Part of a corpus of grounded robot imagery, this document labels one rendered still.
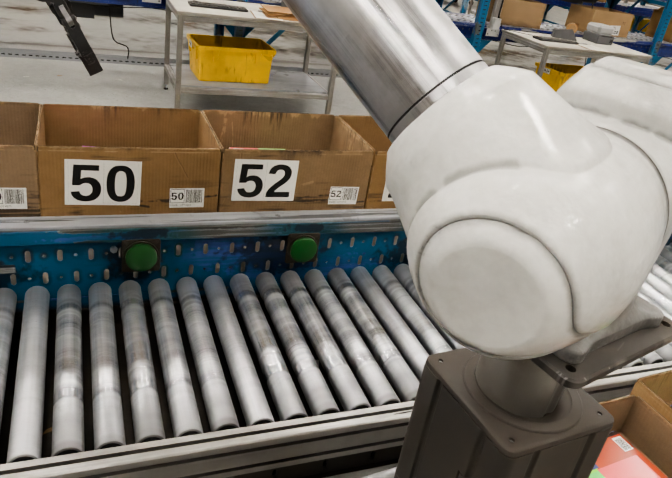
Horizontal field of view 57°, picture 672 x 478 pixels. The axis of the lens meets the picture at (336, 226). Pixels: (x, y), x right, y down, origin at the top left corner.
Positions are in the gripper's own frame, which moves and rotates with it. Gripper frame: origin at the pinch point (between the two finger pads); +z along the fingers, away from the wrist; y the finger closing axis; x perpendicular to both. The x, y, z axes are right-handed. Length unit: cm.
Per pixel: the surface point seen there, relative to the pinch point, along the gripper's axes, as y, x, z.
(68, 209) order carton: 17.3, -20.0, 21.6
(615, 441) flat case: 119, 46, 27
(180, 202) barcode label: 24.8, 2.0, 28.9
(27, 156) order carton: 10.5, -20.8, 8.7
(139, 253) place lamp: 31.6, -11.7, 29.2
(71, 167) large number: 14.2, -14.5, 13.4
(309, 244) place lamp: 44, 24, 43
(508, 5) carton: -231, 403, 354
